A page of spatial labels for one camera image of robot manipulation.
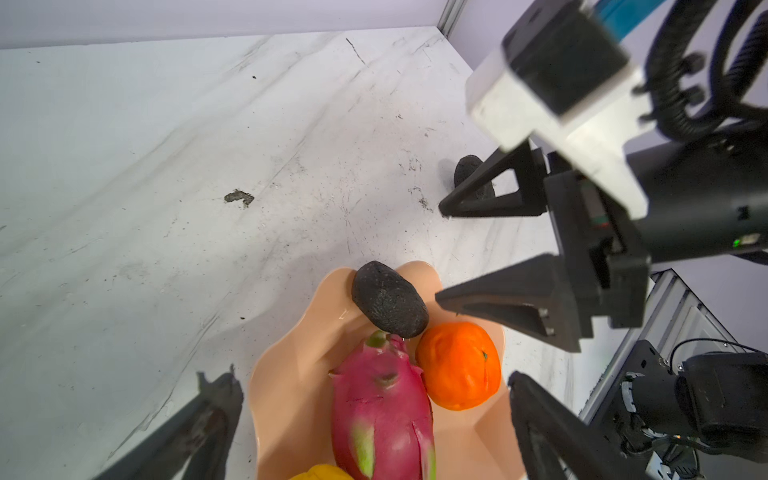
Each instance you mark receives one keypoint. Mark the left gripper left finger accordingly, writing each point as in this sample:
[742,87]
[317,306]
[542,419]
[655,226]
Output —
[195,443]

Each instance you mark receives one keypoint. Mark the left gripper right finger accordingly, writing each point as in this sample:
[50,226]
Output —
[552,440]

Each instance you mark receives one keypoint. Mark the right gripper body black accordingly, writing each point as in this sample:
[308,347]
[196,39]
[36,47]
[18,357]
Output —
[606,263]

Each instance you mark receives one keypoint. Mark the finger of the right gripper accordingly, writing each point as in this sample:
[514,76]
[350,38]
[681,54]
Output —
[533,297]
[517,177]

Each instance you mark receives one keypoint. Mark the orange tangerine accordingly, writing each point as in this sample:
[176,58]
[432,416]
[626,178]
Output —
[460,363]

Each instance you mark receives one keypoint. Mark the yellow pear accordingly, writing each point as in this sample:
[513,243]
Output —
[323,472]

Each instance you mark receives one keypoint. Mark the pink dragon fruit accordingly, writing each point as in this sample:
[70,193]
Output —
[381,416]

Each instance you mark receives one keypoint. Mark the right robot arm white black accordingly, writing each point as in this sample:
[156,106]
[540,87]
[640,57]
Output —
[634,164]

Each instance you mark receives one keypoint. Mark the pink scalloped fruit bowl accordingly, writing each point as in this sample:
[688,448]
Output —
[291,392]

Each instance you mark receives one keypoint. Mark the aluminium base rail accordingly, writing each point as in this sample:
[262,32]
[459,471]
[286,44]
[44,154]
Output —
[676,323]

